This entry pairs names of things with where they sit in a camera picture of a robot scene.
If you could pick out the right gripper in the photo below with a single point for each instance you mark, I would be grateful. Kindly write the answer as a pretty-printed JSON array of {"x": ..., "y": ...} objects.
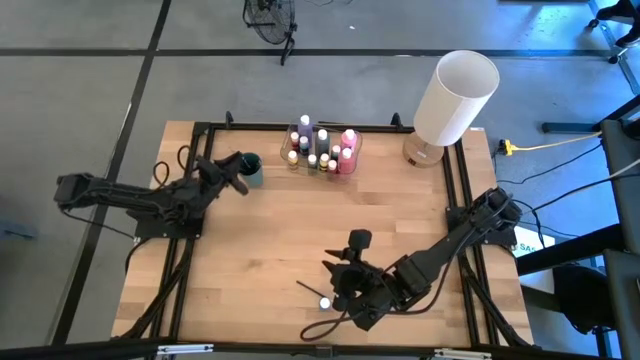
[{"x": 367, "y": 295}]

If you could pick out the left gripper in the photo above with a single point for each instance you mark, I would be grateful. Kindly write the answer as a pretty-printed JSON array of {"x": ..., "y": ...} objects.
[{"x": 210, "y": 180}]

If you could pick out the small orange striped paint bottle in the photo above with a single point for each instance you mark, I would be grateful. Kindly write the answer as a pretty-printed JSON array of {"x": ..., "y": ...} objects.
[{"x": 292, "y": 161}]

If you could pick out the small blue striped paint bottle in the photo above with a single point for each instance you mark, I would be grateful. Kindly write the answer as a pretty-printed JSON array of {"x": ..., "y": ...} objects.
[
  {"x": 303, "y": 147},
  {"x": 325, "y": 303}
]

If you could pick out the olive green paint bottle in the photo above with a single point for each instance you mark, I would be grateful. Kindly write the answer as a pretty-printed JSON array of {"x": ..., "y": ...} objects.
[{"x": 312, "y": 162}]

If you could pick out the large purple paint bottle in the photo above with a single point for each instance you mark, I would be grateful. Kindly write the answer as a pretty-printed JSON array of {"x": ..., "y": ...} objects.
[{"x": 305, "y": 130}]

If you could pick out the small yellow striped paint bottle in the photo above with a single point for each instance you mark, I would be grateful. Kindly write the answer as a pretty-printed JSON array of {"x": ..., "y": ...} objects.
[{"x": 324, "y": 162}]

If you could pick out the large grey-blue paint bottle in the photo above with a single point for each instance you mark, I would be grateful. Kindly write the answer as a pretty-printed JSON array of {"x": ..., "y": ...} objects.
[{"x": 322, "y": 144}]

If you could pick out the small maroon striped paint bottle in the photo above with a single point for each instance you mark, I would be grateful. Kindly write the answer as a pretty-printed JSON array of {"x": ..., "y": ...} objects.
[{"x": 332, "y": 167}]

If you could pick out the small teal striped paint bottle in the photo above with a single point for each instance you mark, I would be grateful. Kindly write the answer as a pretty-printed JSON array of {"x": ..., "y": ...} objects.
[{"x": 336, "y": 151}]

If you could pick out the large bright red paint bottle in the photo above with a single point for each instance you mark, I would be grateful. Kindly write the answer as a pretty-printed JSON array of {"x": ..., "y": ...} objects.
[{"x": 346, "y": 162}]

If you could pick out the large pink paint bottle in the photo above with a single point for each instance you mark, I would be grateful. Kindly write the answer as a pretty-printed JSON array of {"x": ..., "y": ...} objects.
[{"x": 349, "y": 139}]

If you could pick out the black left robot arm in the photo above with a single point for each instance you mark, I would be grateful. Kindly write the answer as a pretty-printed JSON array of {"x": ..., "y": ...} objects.
[{"x": 125, "y": 192}]

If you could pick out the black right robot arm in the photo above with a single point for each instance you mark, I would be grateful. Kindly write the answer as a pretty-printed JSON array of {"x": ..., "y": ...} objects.
[{"x": 450, "y": 245}]

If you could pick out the dark green plastic cup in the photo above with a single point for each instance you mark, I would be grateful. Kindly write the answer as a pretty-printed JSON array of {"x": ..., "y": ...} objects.
[{"x": 252, "y": 172}]

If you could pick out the clear plastic bin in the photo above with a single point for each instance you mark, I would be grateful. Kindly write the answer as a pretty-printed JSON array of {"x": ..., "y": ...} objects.
[{"x": 357, "y": 172}]

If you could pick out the black floor fan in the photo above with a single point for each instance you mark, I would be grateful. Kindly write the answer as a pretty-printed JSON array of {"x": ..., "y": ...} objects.
[{"x": 289, "y": 45}]

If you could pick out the white printed box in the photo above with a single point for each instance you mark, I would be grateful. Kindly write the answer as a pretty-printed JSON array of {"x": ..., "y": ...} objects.
[{"x": 535, "y": 245}]

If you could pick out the table lamp white shade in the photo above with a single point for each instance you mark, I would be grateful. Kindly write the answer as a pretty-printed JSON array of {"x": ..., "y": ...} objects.
[{"x": 455, "y": 100}]

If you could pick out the black round stool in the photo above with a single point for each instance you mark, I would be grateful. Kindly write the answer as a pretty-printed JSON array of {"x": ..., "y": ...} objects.
[{"x": 582, "y": 297}]

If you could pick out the dark grey side cart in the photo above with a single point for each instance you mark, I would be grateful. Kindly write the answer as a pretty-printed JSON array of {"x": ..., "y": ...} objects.
[{"x": 622, "y": 190}]

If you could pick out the person's leg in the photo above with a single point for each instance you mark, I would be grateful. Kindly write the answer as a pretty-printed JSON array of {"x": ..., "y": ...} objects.
[
  {"x": 620, "y": 10},
  {"x": 627, "y": 39}
]

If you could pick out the silver frame bracket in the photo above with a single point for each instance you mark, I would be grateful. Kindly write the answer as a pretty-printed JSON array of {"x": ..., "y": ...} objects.
[
  {"x": 462, "y": 354},
  {"x": 185, "y": 349}
]

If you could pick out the black aluminium table frame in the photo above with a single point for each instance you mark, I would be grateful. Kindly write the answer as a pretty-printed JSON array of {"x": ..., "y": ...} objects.
[{"x": 385, "y": 129}]

